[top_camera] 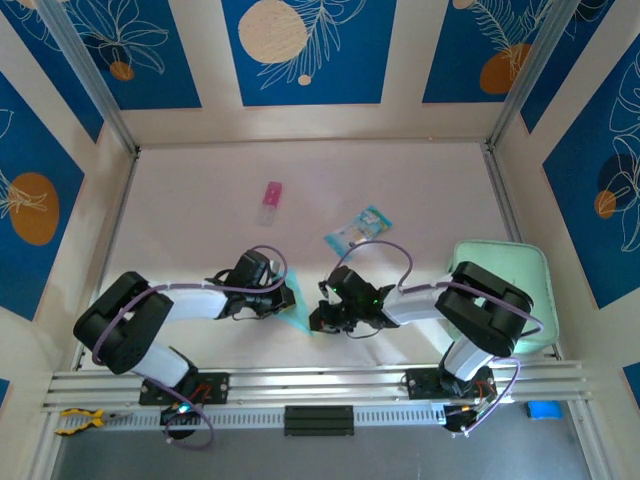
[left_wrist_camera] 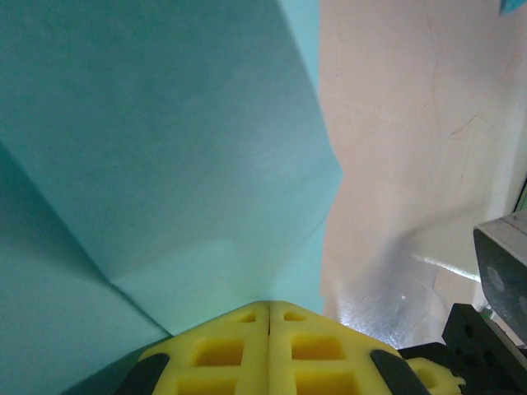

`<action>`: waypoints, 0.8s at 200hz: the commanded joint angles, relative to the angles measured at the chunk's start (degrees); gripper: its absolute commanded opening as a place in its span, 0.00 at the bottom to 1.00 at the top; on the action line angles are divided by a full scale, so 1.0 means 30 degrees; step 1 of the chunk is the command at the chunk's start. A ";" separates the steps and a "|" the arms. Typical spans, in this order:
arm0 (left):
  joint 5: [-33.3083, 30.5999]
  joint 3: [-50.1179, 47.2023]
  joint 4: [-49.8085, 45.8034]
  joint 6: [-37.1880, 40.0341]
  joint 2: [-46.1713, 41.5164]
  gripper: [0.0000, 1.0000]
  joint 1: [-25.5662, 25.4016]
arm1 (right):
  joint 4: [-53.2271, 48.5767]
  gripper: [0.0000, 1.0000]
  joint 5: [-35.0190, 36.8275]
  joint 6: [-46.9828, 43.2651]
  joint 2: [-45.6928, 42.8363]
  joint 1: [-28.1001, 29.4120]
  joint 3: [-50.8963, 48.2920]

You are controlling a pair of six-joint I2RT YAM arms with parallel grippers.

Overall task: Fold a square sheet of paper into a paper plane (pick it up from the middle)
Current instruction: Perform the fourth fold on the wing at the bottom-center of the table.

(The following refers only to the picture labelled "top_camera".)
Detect light blue cloth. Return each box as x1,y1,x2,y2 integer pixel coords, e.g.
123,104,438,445
277,268,321,335

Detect blue white snack packet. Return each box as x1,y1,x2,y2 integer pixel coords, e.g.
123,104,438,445
323,203,394,262

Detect clear bottle with pink cap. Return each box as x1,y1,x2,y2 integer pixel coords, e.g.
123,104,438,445
256,181,285,229

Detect black ribbed block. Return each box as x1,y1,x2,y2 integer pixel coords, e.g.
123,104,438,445
283,404,355,438

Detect mint green zip pouch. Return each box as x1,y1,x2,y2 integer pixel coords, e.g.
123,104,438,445
444,239,559,356

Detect yellow black pliers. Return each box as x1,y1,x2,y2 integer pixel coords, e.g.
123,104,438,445
53,407,134,436

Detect small blue block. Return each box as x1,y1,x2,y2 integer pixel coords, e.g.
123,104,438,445
524,399,564,421

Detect aluminium mounting rail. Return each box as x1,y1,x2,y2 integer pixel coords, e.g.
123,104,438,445
42,359,594,416

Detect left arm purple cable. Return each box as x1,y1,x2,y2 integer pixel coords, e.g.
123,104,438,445
91,244,289,449

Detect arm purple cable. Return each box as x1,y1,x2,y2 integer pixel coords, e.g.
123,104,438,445
332,240,545,439
91,244,289,449

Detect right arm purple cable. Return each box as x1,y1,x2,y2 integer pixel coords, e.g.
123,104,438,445
332,240,545,439

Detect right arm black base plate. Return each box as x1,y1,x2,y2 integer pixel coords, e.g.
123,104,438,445
405,367,496,401

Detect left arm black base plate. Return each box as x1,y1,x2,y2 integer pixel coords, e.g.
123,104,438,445
138,370,231,406

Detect slotted grey cable duct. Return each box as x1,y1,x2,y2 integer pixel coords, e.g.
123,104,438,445
54,403,451,435

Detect black controller board with wires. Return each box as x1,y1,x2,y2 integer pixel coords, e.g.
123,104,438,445
442,387,497,436
158,402,202,442

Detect aluminium table edge rail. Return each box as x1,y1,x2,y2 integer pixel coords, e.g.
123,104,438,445
73,147,140,374
481,142,561,361

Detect aluminium frame post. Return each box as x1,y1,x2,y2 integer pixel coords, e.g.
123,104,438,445
37,0,139,156
487,0,586,151

